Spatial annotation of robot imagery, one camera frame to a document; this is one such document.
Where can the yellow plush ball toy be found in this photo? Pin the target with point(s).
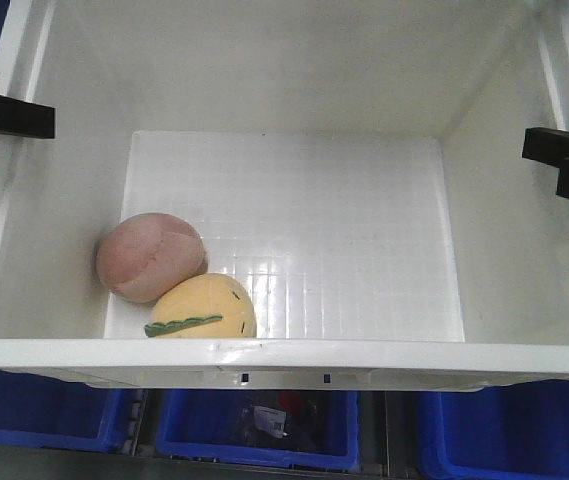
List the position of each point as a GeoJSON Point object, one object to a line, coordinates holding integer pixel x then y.
{"type": "Point", "coordinates": [205, 306]}

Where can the white plastic tote crate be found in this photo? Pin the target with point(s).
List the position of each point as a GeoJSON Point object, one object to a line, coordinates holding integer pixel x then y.
{"type": "Point", "coordinates": [356, 165]}

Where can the blue plastic bin left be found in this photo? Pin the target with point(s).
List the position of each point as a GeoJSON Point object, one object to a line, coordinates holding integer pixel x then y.
{"type": "Point", "coordinates": [42, 412]}

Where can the blue plastic bin middle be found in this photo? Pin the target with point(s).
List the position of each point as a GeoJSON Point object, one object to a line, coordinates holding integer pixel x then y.
{"type": "Point", "coordinates": [198, 424]}

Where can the pink plush ball toy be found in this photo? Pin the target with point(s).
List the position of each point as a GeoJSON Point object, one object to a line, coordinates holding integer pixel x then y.
{"type": "Point", "coordinates": [148, 254]}

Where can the blue plastic bin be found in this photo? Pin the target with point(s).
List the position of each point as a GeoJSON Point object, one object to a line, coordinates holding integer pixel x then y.
{"type": "Point", "coordinates": [514, 432]}
{"type": "Point", "coordinates": [198, 424]}
{"type": "Point", "coordinates": [42, 412]}

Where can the blue plastic bin right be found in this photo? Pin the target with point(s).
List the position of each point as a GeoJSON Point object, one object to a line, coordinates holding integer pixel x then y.
{"type": "Point", "coordinates": [514, 432]}

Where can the plastic bag of parts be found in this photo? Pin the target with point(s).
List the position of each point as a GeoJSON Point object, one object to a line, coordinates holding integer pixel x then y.
{"type": "Point", "coordinates": [281, 419]}

